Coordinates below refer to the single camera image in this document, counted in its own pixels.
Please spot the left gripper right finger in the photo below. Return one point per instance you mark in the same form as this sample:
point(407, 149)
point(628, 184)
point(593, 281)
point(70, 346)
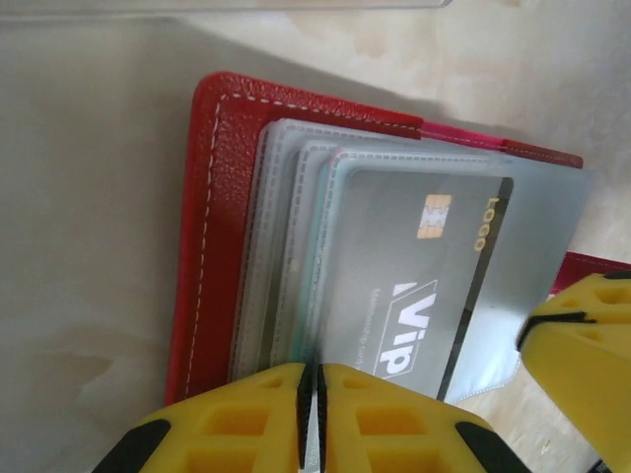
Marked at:
point(394, 414)

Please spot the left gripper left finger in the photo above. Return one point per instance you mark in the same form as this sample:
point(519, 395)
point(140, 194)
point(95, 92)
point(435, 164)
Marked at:
point(236, 409)

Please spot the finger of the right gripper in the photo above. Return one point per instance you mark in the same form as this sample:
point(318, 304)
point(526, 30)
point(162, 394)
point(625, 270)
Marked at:
point(581, 384)
point(586, 300)

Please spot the red leather card holder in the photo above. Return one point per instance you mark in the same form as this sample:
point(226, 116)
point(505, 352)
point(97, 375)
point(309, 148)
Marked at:
point(231, 172)

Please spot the black VIP credit card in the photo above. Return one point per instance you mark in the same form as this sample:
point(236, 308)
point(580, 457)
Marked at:
point(419, 276)

